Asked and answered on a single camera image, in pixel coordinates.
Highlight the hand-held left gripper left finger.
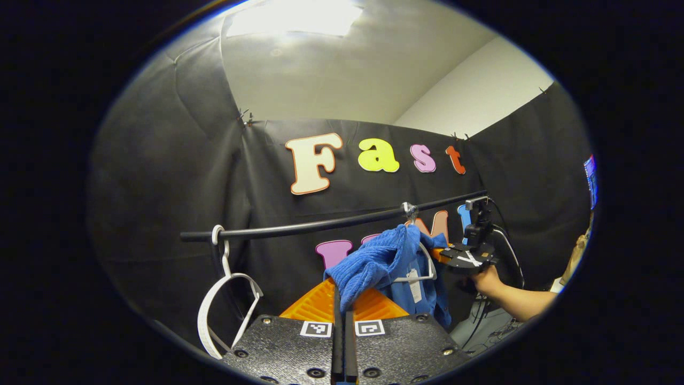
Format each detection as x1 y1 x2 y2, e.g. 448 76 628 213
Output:
222 278 343 385

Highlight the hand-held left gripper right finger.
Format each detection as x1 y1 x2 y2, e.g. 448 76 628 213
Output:
345 289 471 385

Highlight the white hanger with hook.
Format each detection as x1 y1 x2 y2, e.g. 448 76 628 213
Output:
394 202 437 284

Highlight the blue corduroy jacket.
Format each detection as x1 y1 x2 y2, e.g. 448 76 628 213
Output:
324 225 452 329

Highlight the white plastic hanger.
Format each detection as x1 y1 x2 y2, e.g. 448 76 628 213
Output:
197 225 264 360

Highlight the black clothes rack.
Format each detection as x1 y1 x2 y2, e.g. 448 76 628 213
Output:
181 190 488 242

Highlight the person's body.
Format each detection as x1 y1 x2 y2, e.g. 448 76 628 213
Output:
550 214 595 295

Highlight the blue screen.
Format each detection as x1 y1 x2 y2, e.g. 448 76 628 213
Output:
584 155 599 210

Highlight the ceiling light panel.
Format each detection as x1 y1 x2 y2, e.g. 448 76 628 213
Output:
227 0 364 37

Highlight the black cable bundle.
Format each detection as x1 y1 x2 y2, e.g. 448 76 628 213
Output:
462 295 518 348

